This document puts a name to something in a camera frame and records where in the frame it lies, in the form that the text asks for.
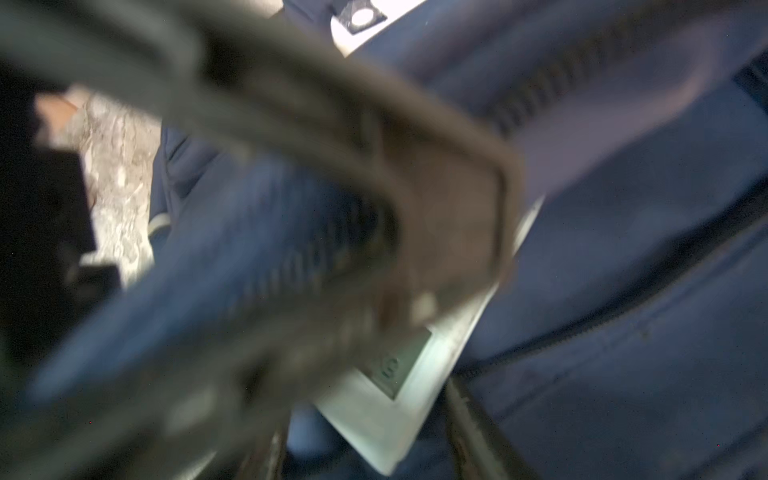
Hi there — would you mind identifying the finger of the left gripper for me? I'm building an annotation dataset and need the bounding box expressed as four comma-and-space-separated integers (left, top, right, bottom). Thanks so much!
1, 1, 522, 479

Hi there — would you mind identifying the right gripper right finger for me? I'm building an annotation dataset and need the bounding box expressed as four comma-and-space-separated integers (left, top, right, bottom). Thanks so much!
443, 377, 540, 479

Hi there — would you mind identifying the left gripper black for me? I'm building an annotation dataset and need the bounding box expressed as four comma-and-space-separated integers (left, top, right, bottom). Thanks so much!
1, 66, 120, 368

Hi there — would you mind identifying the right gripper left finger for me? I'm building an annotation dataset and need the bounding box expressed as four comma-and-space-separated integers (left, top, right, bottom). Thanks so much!
236, 421, 289, 480

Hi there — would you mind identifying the light green calculator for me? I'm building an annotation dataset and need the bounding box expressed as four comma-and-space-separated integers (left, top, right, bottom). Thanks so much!
314, 197, 544, 476

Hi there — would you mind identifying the navy blue student backpack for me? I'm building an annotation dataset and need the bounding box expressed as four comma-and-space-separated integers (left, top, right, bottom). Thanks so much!
29, 0, 768, 480

